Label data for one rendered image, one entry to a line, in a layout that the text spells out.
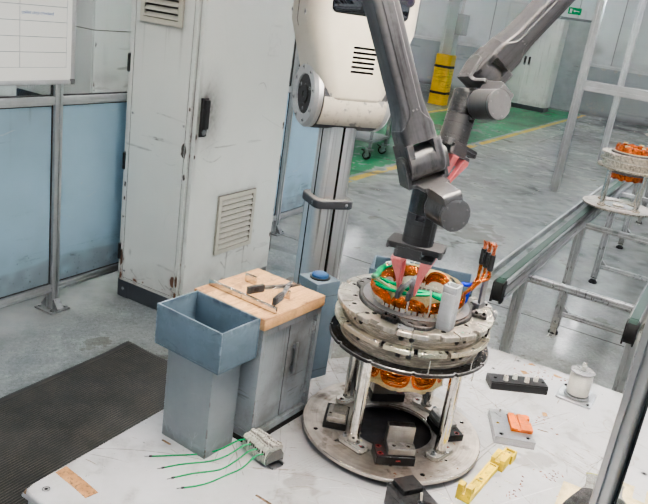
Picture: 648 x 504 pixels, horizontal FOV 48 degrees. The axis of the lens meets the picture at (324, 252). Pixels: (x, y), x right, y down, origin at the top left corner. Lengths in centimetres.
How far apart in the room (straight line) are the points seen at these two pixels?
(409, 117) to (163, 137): 251
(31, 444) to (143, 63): 183
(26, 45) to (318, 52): 192
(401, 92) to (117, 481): 85
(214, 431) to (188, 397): 8
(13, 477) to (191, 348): 145
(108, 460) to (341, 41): 103
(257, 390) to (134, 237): 251
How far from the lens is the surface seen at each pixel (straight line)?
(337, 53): 173
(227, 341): 133
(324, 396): 169
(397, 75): 123
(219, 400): 143
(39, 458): 281
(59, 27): 353
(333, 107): 175
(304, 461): 151
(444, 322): 139
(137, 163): 378
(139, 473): 145
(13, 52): 339
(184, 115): 354
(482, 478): 156
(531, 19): 150
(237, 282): 154
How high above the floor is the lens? 165
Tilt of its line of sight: 19 degrees down
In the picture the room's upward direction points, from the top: 8 degrees clockwise
